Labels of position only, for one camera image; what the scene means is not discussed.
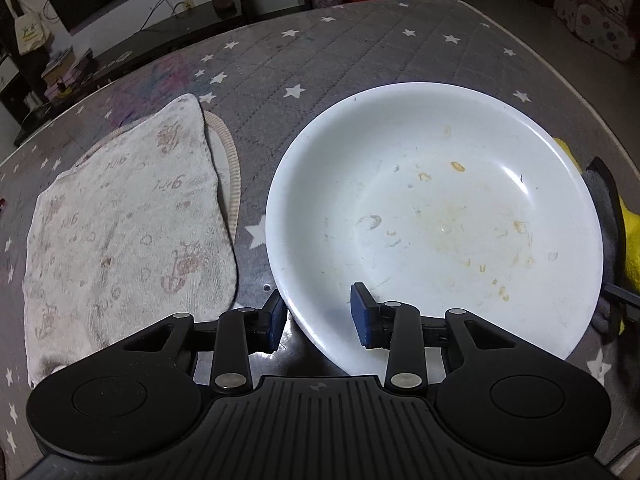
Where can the white printed towel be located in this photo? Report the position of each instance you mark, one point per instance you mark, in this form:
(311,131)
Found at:
(125,235)

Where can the wall socket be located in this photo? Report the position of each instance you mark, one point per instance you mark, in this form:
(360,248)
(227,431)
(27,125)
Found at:
(187,4)

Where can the dark television stand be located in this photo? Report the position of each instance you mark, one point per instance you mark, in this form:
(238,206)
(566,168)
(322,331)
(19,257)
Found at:
(150,42)

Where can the grey star-print table cover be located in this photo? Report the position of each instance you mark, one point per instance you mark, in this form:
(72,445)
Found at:
(350,50)

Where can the brown shoe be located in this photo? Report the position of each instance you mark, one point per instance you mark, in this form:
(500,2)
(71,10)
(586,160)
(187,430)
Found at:
(223,2)

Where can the canvas tote bag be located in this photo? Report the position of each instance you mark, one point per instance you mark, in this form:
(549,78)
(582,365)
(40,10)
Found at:
(32,32)

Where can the polka dot play tent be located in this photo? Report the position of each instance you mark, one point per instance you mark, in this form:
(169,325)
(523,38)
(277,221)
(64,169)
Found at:
(600,25)

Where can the yellow cloth with black edge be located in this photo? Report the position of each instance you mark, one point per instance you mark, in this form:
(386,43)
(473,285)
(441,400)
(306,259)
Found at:
(631,240)

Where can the white bowl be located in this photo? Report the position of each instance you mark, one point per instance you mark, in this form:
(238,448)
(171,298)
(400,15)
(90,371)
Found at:
(440,210)

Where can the stack of pink boxes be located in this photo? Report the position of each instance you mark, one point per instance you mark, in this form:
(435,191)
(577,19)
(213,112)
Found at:
(65,75)

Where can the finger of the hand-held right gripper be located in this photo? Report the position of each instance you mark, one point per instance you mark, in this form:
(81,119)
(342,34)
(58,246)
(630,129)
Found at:
(625,294)

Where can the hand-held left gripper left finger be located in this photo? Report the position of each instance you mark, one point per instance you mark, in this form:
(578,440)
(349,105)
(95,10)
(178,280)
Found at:
(275,320)

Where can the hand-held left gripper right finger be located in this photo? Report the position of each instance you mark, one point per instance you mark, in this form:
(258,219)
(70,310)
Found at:
(360,315)

